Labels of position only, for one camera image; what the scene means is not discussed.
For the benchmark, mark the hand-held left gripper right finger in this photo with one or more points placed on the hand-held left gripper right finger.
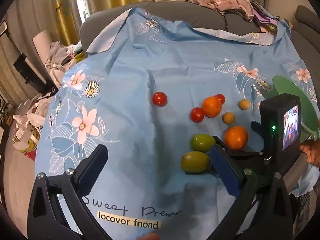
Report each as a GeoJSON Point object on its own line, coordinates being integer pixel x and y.
{"type": "Point", "coordinates": [226, 170]}

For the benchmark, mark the black stand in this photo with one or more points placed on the black stand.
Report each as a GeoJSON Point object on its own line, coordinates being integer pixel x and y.
{"type": "Point", "coordinates": [27, 70]}

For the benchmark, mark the pile of grey clothes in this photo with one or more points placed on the pile of grey clothes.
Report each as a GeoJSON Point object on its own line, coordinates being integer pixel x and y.
{"type": "Point", "coordinates": [60, 55]}

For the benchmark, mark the grey sofa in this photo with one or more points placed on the grey sofa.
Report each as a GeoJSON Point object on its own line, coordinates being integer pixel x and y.
{"type": "Point", "coordinates": [105, 20]}

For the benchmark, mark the white plastic bags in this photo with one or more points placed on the white plastic bags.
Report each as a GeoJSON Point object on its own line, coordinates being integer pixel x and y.
{"type": "Point", "coordinates": [30, 125]}

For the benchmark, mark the small yellow fruit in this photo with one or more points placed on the small yellow fruit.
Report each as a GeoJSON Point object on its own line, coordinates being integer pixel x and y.
{"type": "Point", "coordinates": [243, 104]}
{"type": "Point", "coordinates": [228, 118]}

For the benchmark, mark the grey striped cloth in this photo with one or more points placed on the grey striped cloth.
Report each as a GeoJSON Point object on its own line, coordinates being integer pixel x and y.
{"type": "Point", "coordinates": [306, 212]}

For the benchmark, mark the blue floral cloth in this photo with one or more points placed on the blue floral cloth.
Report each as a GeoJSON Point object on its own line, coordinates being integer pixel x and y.
{"type": "Point", "coordinates": [125, 80]}

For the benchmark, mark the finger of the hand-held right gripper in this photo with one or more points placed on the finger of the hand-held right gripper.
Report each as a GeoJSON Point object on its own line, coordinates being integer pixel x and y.
{"type": "Point", "coordinates": [250, 156]}
{"type": "Point", "coordinates": [256, 129]}

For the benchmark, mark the green plastic bowl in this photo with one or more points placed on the green plastic bowl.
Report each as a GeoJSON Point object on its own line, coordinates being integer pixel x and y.
{"type": "Point", "coordinates": [290, 87]}

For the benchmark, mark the pile of pink clothes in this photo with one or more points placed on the pile of pink clothes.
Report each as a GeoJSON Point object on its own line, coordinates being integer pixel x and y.
{"type": "Point", "coordinates": [232, 0]}

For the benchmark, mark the green fruit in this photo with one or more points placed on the green fruit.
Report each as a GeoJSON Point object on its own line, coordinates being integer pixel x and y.
{"type": "Point", "coordinates": [195, 162]}
{"type": "Point", "coordinates": [202, 142]}

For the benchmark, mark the red tomato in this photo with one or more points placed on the red tomato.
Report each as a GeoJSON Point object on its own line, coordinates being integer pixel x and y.
{"type": "Point", "coordinates": [197, 114]}
{"type": "Point", "coordinates": [221, 98]}
{"type": "Point", "coordinates": [159, 98]}

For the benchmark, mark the window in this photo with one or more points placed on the window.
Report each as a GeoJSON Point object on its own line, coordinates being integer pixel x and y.
{"type": "Point", "coordinates": [81, 0]}

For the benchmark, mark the orange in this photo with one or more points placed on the orange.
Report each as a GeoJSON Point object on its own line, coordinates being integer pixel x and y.
{"type": "Point", "coordinates": [212, 107]}
{"type": "Point", "coordinates": [236, 138]}

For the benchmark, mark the white board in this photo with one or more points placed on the white board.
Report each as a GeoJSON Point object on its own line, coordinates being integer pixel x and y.
{"type": "Point", "coordinates": [46, 45]}

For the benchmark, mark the grey armchair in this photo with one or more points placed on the grey armchair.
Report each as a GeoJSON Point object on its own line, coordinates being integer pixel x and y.
{"type": "Point", "coordinates": [307, 22]}

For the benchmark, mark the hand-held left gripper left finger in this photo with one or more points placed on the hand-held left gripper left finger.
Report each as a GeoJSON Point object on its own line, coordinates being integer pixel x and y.
{"type": "Point", "coordinates": [91, 170]}

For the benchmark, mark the person's right hand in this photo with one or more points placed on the person's right hand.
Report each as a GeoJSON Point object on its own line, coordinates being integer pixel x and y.
{"type": "Point", "coordinates": [310, 152]}

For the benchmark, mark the green plant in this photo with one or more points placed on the green plant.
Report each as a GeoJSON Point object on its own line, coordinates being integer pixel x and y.
{"type": "Point", "coordinates": [3, 112]}

